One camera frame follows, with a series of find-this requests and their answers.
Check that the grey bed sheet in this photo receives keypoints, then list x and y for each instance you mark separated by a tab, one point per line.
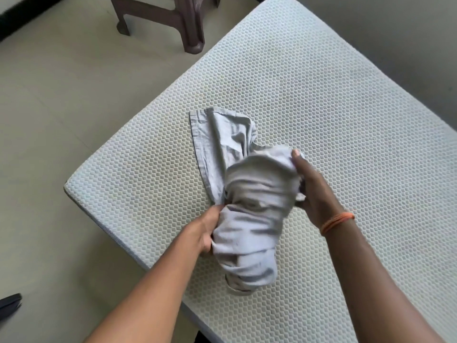
250	210

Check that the person's left hand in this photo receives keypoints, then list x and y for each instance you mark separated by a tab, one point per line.
206	232

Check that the person's right hand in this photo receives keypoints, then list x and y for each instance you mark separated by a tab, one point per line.
317	200

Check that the person's right forearm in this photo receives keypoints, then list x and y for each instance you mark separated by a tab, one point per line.
375	292

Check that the person's left forearm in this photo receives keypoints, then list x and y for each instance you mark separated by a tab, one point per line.
150	300

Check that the orange wrist band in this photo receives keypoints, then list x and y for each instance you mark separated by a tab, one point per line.
335	222

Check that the black framed white furniture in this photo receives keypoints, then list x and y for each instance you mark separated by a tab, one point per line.
10	305

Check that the white honeycomb mattress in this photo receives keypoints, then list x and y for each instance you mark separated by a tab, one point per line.
321	85

